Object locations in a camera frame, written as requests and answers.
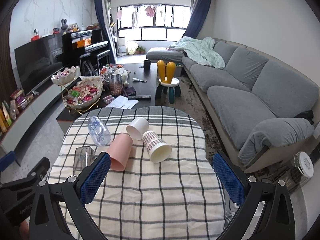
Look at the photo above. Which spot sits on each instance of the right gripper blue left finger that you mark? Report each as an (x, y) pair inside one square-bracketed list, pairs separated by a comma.
[(47, 220)]

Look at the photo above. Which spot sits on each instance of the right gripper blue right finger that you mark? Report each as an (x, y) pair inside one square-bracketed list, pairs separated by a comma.
[(276, 220)]

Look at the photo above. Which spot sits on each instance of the clear plastic Happy Cat cup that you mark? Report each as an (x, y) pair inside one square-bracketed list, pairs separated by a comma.
[(98, 131)]

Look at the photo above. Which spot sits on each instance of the white plastic cup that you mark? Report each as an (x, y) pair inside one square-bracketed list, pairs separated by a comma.
[(137, 127)]

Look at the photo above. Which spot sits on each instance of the clear grey glass cup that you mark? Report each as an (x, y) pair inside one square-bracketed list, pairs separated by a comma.
[(84, 156)]

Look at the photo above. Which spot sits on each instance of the pink plastic cup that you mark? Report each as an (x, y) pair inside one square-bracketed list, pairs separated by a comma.
[(119, 151)]

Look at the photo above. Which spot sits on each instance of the patterned paper cup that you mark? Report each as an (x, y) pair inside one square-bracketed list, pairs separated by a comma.
[(156, 147)]

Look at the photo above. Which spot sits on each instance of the white tv cabinet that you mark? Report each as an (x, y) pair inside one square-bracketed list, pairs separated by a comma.
[(49, 93)]

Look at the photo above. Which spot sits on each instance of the snack packets on cabinet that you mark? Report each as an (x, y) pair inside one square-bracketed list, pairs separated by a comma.
[(10, 111)]

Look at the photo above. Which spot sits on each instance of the plaid checkered tablecloth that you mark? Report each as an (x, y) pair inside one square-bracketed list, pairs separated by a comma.
[(180, 198)]

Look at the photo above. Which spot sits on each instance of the grey sectional sofa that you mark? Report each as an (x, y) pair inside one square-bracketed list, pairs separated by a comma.
[(264, 110)]

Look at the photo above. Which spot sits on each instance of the large shell snack bowl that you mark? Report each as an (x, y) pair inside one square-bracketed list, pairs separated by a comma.
[(85, 93)]

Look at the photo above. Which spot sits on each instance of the white paper sheets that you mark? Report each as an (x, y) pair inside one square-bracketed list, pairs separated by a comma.
[(122, 103)]

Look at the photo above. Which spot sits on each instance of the small upper shell bowl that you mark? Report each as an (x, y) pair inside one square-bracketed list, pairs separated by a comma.
[(66, 76)]

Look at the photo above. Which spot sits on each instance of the black television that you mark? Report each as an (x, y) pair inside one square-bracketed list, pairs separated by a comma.
[(38, 60)]

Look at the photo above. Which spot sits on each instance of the dark purple pouch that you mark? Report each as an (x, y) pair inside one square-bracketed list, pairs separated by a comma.
[(129, 91)]

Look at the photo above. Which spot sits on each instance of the clear jar of nuts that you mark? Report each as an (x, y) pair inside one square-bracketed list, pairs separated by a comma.
[(115, 85)]

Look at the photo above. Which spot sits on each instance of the black remote control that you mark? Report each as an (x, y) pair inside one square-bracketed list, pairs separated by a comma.
[(139, 97)]

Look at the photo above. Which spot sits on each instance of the black piano bench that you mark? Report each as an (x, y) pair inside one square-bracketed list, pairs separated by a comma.
[(91, 64)]

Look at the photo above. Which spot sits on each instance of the black coffee table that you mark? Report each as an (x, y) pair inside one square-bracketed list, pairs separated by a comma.
[(143, 81)]

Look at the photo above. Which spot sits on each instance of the black upright piano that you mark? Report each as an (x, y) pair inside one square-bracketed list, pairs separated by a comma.
[(76, 44)]

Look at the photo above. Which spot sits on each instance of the black mug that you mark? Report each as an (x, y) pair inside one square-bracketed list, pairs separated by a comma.
[(147, 65)]

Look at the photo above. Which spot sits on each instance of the white air purifier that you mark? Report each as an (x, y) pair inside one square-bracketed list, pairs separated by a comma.
[(122, 50)]

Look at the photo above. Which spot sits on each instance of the grey bunny figurine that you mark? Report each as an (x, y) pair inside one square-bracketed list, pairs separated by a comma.
[(64, 24)]

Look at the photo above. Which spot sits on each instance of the potted green plant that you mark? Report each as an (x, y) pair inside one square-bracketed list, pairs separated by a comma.
[(140, 50)]

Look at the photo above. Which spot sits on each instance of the light green blanket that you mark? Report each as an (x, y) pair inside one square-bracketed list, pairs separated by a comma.
[(200, 51)]

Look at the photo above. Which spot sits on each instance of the left navy curtain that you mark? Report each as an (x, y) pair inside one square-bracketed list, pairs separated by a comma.
[(103, 18)]

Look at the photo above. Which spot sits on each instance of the navy curtain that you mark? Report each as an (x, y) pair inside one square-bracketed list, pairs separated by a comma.
[(198, 16), (103, 18)]

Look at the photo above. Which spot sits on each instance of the right navy curtain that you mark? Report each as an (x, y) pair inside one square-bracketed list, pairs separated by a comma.
[(198, 16)]

